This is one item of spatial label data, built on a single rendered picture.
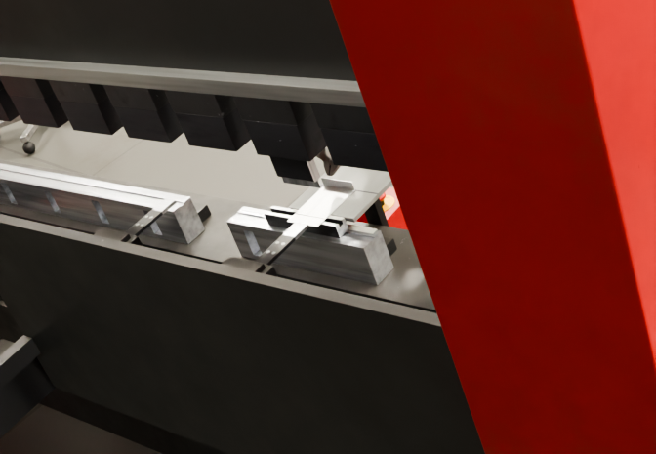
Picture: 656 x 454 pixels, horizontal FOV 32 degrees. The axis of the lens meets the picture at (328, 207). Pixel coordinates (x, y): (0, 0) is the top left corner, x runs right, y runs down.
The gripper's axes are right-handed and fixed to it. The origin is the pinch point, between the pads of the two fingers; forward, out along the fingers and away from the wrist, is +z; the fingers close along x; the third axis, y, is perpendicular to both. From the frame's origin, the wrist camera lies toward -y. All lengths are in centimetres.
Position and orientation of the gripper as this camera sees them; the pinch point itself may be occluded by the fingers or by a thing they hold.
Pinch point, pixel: (333, 170)
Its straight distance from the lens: 238.3
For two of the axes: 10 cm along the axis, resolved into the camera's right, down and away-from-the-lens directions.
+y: -6.5, -0.7, -7.5
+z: -1.4, 9.9, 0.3
